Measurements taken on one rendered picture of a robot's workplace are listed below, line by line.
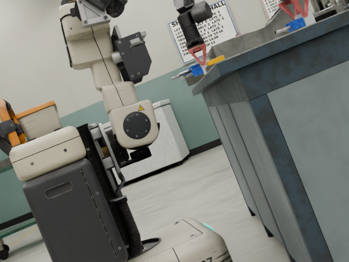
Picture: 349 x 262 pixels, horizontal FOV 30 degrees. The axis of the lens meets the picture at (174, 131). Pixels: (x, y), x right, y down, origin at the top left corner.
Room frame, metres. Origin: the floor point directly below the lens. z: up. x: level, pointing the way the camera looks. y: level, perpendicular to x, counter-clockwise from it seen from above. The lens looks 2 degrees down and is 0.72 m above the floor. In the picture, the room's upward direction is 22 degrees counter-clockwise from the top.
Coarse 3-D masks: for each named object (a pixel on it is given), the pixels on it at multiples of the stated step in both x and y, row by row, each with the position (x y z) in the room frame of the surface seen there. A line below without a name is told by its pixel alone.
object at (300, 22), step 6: (294, 18) 2.03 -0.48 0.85; (300, 18) 1.99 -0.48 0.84; (306, 18) 1.99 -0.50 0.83; (312, 18) 2.00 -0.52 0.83; (288, 24) 2.00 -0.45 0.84; (294, 24) 1.98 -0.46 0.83; (300, 24) 1.99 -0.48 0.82; (306, 24) 1.99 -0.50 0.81; (276, 30) 1.98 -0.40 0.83; (282, 30) 1.98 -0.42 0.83; (288, 30) 2.02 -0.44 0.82; (294, 30) 2.01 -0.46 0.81
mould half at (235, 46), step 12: (300, 0) 2.38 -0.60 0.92; (324, 12) 2.38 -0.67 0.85; (276, 24) 2.38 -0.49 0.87; (240, 36) 2.38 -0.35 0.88; (252, 36) 2.38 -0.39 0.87; (264, 36) 2.38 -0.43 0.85; (276, 36) 2.38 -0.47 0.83; (216, 48) 2.38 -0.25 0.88; (228, 48) 2.38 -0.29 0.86; (240, 48) 2.38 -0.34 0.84
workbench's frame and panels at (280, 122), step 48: (288, 48) 1.76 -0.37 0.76; (336, 48) 1.78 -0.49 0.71; (240, 96) 1.94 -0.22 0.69; (288, 96) 1.78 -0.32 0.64; (336, 96) 1.78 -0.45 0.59; (240, 144) 2.59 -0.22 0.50; (288, 144) 1.78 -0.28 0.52; (336, 144) 1.78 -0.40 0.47; (288, 192) 1.78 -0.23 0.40; (336, 192) 1.78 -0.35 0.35; (288, 240) 2.24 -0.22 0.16; (336, 240) 1.78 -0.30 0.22
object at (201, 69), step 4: (208, 60) 2.42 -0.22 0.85; (200, 64) 2.43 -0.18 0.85; (196, 68) 2.43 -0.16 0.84; (200, 68) 2.43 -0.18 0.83; (204, 68) 2.43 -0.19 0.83; (192, 72) 2.44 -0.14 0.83; (196, 72) 2.43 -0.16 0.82; (200, 72) 2.43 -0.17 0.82; (204, 72) 2.43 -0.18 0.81; (184, 76) 2.46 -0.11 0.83; (188, 76) 2.46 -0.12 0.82
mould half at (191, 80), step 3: (192, 75) 2.82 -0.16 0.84; (198, 75) 2.76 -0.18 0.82; (201, 75) 2.73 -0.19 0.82; (186, 78) 2.90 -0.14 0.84; (189, 78) 2.87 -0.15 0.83; (192, 78) 2.84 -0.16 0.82; (195, 78) 2.80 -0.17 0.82; (198, 78) 2.77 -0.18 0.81; (201, 78) 2.74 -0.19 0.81; (186, 81) 2.92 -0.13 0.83; (189, 81) 2.89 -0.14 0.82; (192, 81) 2.85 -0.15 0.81; (195, 81) 2.82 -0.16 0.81; (198, 81) 2.78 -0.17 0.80; (189, 84) 2.90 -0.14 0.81; (192, 84) 2.86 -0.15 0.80
